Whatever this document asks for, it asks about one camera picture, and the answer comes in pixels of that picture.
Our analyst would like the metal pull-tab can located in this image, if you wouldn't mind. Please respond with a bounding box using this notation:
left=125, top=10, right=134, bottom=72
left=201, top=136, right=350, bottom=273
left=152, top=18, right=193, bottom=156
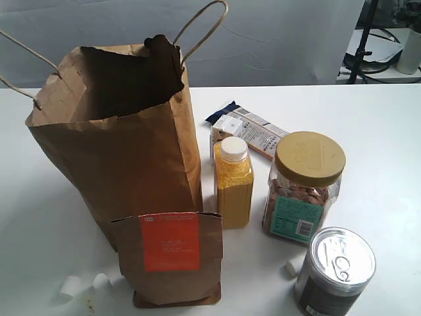
left=294, top=227, right=376, bottom=315

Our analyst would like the flat snack packet blue end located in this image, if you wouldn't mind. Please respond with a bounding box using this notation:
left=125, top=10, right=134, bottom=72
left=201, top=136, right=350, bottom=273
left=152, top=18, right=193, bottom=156
left=205, top=101, right=288, bottom=160

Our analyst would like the small brown pouch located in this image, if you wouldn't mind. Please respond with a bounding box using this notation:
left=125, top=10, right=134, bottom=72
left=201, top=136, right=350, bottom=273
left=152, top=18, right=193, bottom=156
left=111, top=212, right=223, bottom=308

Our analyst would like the large brown paper bag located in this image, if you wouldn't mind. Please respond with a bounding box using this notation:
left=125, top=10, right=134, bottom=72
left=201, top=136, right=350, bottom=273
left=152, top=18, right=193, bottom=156
left=0, top=0, right=228, bottom=253

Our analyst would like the white cylinder background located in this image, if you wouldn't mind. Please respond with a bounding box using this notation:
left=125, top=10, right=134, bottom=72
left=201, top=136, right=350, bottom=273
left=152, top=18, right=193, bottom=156
left=396, top=30, right=421, bottom=74

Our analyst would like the small beige carton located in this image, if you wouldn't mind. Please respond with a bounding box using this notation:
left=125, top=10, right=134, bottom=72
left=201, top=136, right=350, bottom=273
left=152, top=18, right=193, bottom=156
left=210, top=115, right=243, bottom=165

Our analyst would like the almond jar yellow lid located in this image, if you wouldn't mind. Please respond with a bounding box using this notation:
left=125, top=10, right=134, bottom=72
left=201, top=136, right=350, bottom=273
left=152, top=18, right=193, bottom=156
left=262, top=131, right=346, bottom=246

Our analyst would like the yellow grain bottle white cap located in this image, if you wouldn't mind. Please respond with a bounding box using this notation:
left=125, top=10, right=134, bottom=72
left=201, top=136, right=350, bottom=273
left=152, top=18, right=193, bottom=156
left=214, top=136, right=254, bottom=229

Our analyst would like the white marshmallow far left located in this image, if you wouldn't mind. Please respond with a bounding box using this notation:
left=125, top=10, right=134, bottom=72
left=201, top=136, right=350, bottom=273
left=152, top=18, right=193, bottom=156
left=57, top=275, right=81, bottom=302

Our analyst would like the black tripod stand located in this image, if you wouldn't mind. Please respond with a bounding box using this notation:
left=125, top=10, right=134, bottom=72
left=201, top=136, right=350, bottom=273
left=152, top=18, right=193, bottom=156
left=341, top=0, right=404, bottom=85

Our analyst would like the white marshmallow by can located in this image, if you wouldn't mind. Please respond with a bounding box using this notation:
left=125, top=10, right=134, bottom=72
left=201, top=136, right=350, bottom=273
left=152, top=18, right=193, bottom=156
left=285, top=260, right=301, bottom=278

